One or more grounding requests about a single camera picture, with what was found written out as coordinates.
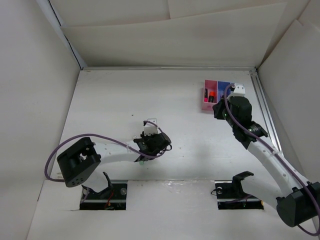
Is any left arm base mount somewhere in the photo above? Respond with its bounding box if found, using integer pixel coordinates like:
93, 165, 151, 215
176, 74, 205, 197
79, 172, 128, 211

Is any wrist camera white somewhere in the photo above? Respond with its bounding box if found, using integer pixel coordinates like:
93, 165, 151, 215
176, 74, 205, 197
229, 83, 246, 97
143, 118, 159, 136

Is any orange highlighter black body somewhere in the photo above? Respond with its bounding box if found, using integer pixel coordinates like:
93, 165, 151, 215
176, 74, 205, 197
208, 91, 216, 103

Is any pink highlighter black body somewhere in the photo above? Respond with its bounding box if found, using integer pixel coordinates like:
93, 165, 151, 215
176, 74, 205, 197
204, 88, 208, 103

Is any dark blue container box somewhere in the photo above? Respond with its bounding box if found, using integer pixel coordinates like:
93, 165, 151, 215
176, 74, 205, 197
217, 81, 232, 102

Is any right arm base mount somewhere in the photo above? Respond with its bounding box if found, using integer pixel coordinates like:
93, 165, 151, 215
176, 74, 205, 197
210, 171, 264, 210

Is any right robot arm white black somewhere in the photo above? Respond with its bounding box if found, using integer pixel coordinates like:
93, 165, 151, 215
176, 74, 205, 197
212, 96, 320, 227

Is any pink container box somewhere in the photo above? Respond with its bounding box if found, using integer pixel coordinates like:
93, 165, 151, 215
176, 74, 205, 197
201, 79, 218, 111

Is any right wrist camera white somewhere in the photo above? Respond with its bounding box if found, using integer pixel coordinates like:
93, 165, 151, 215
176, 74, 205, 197
229, 83, 246, 97

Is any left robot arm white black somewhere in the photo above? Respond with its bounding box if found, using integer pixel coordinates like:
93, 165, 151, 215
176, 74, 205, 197
56, 133, 172, 199

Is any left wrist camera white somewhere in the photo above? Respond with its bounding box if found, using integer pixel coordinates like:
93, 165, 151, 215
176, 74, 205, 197
143, 118, 159, 136

